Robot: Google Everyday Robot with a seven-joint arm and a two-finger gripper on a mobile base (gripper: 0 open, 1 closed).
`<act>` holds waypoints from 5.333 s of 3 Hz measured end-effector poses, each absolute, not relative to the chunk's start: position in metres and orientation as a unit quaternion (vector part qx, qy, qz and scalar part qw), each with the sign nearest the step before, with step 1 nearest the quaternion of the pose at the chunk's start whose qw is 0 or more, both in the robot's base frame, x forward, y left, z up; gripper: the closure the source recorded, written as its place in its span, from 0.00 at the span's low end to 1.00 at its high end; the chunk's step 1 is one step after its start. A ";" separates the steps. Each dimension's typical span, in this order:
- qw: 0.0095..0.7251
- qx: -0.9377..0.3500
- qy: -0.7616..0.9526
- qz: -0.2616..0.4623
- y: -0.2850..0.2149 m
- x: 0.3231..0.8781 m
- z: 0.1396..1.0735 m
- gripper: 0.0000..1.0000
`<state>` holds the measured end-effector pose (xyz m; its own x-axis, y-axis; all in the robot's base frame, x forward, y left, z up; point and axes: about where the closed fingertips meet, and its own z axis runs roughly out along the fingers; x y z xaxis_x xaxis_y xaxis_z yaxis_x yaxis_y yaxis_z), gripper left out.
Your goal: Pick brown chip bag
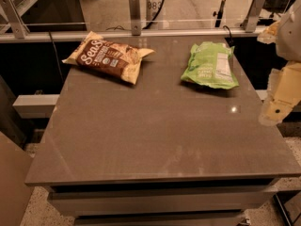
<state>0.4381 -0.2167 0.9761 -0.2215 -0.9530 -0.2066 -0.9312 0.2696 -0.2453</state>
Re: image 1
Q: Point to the white cylinder with numbers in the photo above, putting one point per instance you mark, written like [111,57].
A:
[153,8]

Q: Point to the grey table base drawers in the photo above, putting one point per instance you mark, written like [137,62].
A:
[160,205]

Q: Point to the middle metal bracket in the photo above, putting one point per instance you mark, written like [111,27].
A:
[135,17]

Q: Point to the left metal bracket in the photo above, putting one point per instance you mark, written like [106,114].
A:
[16,23]

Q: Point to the metal bracket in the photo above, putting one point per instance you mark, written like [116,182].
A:
[135,17]
[250,22]
[16,23]

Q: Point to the clear acrylic barrier panel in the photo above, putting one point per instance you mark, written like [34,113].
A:
[108,15]

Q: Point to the brown chip bag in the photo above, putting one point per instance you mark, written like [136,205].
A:
[118,59]

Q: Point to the right metal bracket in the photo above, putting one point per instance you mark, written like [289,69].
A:
[250,22]

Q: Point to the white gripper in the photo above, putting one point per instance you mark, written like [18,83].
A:
[291,35]

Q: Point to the green chip bag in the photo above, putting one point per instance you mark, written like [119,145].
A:
[209,66]

